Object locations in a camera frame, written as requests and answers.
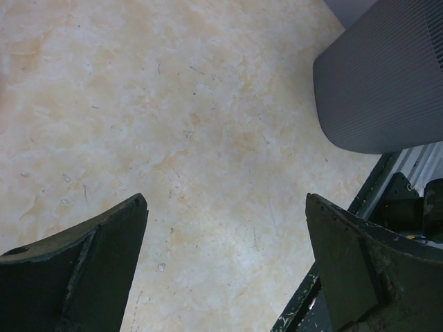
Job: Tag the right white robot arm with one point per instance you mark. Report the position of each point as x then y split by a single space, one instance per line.
415 216

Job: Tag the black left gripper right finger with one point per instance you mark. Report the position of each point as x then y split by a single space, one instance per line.
373 279

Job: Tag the grey slatted waste bin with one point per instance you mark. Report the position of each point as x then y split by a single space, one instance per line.
378 87

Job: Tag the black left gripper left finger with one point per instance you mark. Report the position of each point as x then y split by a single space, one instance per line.
78 279

